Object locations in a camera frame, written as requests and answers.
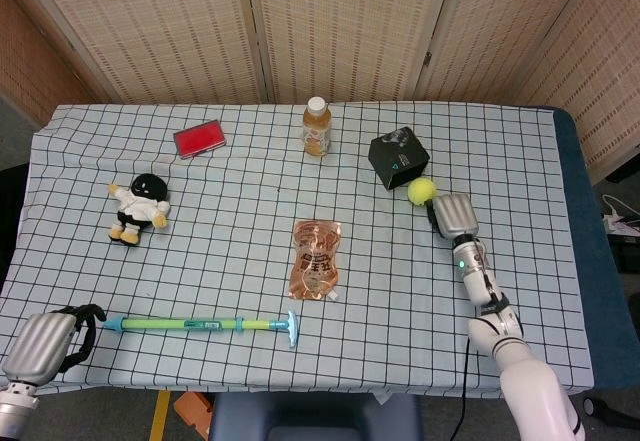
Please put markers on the black object beside table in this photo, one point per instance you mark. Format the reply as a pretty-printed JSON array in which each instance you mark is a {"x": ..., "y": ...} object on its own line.
[{"x": 10, "y": 221}]

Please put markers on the juice bottle with white cap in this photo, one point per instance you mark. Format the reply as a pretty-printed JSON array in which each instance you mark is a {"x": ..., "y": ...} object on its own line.
[{"x": 316, "y": 128}]

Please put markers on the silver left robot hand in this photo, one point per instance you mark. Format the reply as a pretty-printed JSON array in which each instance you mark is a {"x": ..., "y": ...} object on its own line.
[{"x": 37, "y": 348}]

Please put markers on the blue chair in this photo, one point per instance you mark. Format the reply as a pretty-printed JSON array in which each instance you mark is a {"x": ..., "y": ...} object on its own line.
[{"x": 310, "y": 418}]

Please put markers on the black and white plush doll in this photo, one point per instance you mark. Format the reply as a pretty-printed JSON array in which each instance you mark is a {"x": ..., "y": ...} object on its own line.
[{"x": 137, "y": 208}]

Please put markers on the green and blue pump toy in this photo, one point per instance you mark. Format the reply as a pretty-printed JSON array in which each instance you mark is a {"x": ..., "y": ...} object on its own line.
[{"x": 200, "y": 324}]

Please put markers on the woven bamboo folding screen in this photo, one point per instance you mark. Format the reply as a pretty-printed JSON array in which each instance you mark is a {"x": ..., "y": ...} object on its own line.
[{"x": 160, "y": 26}]

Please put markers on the checked light blue tablecloth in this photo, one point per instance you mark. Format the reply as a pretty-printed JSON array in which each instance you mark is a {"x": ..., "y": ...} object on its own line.
[{"x": 240, "y": 241}]

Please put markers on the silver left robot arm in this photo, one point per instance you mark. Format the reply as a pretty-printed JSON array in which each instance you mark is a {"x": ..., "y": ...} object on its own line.
[{"x": 15, "y": 408}]

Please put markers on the red flat case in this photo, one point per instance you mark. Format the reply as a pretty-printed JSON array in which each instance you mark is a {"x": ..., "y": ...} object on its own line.
[{"x": 198, "y": 139}]

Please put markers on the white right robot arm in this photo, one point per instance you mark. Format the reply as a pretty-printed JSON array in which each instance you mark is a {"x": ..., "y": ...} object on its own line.
[{"x": 520, "y": 361}]

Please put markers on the black cardboard box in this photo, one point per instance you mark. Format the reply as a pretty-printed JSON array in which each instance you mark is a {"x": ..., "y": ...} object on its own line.
[{"x": 397, "y": 158}]

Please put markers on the blue padded table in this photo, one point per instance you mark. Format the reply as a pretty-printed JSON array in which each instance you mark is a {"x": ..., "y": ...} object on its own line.
[{"x": 595, "y": 221}]

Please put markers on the brown spout pouch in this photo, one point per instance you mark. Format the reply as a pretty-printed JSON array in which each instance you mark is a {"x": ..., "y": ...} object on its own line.
[{"x": 315, "y": 261}]

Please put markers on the orange object on floor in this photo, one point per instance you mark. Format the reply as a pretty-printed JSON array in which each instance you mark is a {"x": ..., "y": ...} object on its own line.
[{"x": 192, "y": 413}]

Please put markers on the yellow tennis ball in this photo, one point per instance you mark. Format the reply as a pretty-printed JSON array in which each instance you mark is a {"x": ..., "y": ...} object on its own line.
[{"x": 421, "y": 191}]

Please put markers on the black round floor object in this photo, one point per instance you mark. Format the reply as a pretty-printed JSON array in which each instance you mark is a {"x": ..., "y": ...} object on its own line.
[{"x": 594, "y": 405}]

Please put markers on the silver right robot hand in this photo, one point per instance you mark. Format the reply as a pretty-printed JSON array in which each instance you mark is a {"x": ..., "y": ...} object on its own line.
[{"x": 455, "y": 216}]

